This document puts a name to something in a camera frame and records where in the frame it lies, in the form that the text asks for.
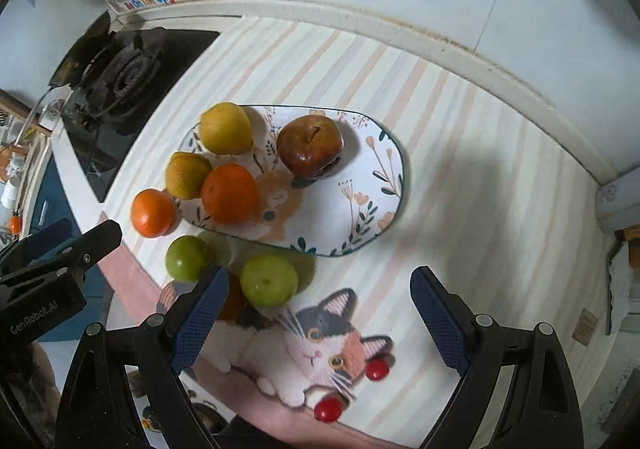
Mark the green plum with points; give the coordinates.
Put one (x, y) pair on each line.
(267, 280)
(187, 258)

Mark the brown label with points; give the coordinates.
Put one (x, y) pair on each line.
(584, 326)

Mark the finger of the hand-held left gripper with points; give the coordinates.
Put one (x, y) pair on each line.
(45, 238)
(95, 241)

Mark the small orange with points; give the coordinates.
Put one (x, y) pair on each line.
(152, 213)

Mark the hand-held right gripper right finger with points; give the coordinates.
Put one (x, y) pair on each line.
(440, 319)

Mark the yellow pear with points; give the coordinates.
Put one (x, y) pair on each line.
(226, 129)

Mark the striped cat print mat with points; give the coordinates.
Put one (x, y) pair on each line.
(475, 179)

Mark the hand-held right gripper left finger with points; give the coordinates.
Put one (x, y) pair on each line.
(200, 319)

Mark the floral oval plate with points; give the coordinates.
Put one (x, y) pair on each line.
(330, 199)

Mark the black gas stove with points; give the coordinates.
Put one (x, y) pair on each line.
(125, 79)

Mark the yellow-green citrus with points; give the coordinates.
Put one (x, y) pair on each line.
(187, 175)

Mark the dark red apple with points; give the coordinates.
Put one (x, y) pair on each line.
(310, 146)

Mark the small red cherry tomato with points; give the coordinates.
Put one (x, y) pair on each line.
(327, 410)
(376, 369)

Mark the blue cabinet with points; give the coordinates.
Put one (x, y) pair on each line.
(50, 189)

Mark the large orange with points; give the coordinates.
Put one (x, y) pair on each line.
(230, 194)

